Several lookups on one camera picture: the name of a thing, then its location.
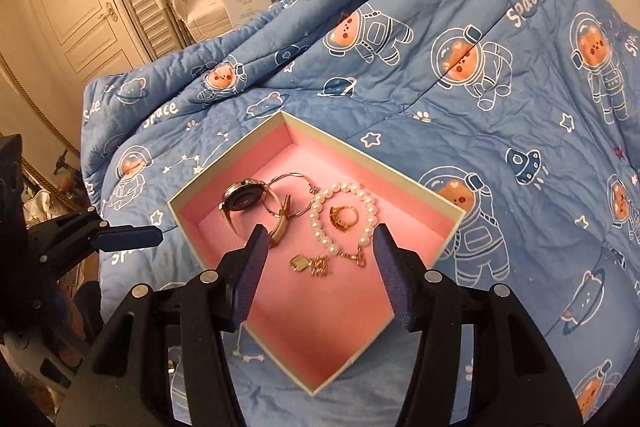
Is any pearl bracelet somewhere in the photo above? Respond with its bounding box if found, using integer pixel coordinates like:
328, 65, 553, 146
308, 182, 380, 269

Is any watch with beige strap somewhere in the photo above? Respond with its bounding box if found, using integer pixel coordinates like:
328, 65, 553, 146
218, 178, 292, 247

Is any blue space bear comforter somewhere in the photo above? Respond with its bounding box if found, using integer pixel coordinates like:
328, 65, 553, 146
81, 0, 639, 421

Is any gold ring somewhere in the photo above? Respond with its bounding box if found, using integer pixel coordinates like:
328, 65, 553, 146
328, 204, 360, 233

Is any thin metal bangle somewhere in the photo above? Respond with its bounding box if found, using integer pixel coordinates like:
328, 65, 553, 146
266, 171, 319, 219

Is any mint box pink lining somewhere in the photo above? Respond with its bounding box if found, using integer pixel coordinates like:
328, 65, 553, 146
169, 112, 464, 395

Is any white panel door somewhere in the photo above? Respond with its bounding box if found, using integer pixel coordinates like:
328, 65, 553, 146
18, 0, 144, 91

